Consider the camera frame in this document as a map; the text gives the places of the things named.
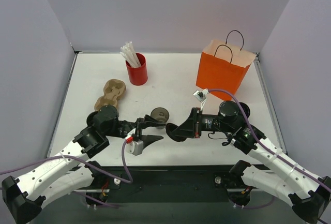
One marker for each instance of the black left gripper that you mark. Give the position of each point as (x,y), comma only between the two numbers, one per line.
(139,129)

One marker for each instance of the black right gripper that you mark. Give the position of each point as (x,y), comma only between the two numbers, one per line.
(195,122)

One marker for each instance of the black coffee cup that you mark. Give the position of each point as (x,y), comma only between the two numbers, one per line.
(90,117)
(160,114)

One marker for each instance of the black cup lid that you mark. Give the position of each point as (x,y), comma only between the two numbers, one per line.
(245,108)
(170,127)

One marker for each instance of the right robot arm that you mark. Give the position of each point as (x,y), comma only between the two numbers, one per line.
(305,192)

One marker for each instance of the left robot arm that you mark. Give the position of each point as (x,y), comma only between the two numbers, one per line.
(73,168)

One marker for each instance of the brown cardboard cup carrier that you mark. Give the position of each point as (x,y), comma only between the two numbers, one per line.
(113,91)

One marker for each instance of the red cylindrical holder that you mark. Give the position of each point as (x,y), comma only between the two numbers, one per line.
(138,76)

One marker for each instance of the orange paper bag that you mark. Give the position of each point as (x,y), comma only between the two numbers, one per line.
(223,65)

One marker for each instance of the white wrapped straws bundle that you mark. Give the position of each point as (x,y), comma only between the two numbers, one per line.
(128,53)

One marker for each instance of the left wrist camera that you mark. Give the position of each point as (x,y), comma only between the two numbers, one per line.
(133,147)

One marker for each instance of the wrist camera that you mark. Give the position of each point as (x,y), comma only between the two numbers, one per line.
(133,147)
(201,97)

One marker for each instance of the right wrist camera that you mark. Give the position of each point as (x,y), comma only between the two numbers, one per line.
(201,97)

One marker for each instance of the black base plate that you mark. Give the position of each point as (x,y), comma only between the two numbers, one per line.
(166,184)

